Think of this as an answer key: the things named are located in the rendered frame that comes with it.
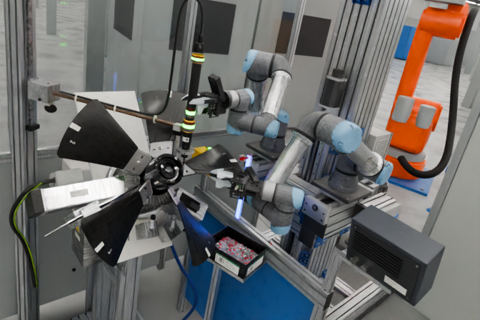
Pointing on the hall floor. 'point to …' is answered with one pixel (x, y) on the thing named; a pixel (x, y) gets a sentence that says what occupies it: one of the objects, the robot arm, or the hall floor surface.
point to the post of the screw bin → (213, 293)
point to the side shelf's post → (89, 288)
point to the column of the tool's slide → (30, 231)
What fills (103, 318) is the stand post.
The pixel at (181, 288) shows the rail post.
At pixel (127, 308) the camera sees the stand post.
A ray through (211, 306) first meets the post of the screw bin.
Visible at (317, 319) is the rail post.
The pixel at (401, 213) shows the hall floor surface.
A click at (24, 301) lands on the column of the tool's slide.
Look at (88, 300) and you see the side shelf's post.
